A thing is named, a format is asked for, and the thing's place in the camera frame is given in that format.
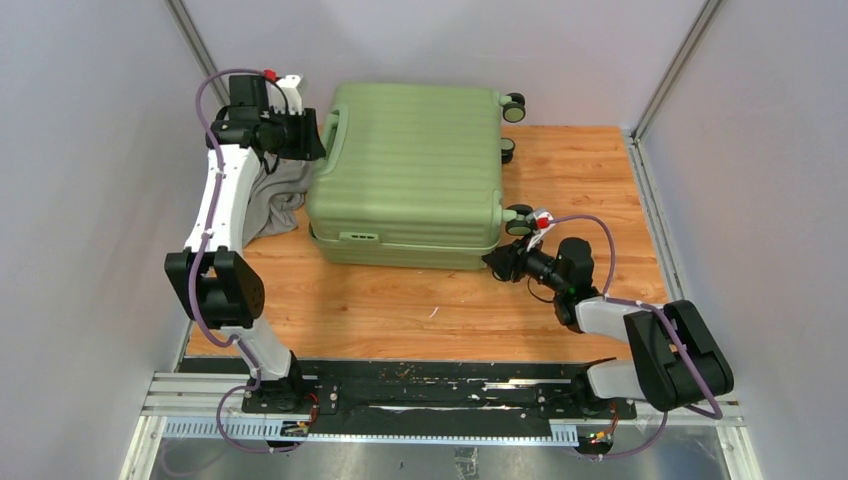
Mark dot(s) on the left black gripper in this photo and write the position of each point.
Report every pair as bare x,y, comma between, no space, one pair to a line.
307,144

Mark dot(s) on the green suitcase wheel rear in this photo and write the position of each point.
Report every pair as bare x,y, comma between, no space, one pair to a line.
513,106

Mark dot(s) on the aluminium frame rail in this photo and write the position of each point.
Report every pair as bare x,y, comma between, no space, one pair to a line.
191,426

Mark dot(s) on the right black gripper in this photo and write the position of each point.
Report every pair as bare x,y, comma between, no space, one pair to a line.
504,259

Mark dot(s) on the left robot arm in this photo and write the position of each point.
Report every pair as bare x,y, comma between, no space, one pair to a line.
216,286

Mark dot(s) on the green suitcase wheel lid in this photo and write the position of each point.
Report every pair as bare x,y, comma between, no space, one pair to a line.
522,224

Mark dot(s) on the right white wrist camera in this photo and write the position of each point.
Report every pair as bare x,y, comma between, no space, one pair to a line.
541,221

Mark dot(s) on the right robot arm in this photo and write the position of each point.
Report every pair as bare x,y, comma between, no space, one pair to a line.
674,362

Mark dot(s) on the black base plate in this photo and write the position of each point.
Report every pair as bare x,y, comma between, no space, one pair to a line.
437,398

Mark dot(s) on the green suitcase wheel middle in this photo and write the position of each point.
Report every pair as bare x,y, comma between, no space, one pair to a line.
508,147

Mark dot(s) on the green suitcase wheel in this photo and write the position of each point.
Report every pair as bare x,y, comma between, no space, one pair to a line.
513,106
508,147

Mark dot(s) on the crumpled grey-green cloth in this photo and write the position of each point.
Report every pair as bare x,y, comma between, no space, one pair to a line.
274,198

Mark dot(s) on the green suitcase blue lining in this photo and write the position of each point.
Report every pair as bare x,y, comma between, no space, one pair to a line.
412,176

